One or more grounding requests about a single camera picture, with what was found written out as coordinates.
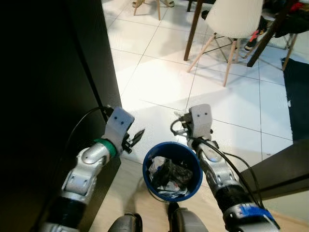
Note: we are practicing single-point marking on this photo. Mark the chair with wooden legs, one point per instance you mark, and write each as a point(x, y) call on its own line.
point(289, 53)

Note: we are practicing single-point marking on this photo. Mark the blue tape strip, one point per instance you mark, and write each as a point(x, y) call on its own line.
point(256, 212)

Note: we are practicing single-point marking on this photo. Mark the blue plastic bucket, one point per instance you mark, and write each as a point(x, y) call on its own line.
point(164, 149)

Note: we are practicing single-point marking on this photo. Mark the black clothes pile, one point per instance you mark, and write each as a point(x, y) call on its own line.
point(289, 19)

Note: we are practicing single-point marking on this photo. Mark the white chair wooden legs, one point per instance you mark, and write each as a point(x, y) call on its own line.
point(234, 17)

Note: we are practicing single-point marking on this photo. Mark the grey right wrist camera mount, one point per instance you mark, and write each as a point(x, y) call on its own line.
point(200, 121)

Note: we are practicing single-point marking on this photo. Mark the grey right robot leg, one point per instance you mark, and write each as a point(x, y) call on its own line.
point(186, 220)

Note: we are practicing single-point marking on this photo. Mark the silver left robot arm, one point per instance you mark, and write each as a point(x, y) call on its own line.
point(89, 164)

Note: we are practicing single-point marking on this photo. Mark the white crumpled trash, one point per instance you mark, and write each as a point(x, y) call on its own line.
point(155, 169)

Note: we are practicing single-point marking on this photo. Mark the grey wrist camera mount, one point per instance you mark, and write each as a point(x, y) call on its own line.
point(118, 125)
point(200, 121)

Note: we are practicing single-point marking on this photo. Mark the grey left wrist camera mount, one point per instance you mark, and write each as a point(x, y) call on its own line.
point(118, 125)

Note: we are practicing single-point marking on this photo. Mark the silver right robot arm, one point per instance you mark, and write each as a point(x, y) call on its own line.
point(222, 179)

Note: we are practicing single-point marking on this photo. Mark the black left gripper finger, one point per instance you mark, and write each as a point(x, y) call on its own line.
point(136, 143)
point(140, 133)

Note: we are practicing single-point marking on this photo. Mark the tall black cabinet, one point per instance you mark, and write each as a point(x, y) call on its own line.
point(48, 96)

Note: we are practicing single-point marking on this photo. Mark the black plastic trash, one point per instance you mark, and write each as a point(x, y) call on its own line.
point(171, 174)

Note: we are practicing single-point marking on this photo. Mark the dark floor mat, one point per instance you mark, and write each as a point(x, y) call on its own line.
point(297, 96)

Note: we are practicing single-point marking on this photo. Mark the light wood chair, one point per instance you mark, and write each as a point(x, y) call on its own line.
point(158, 9)

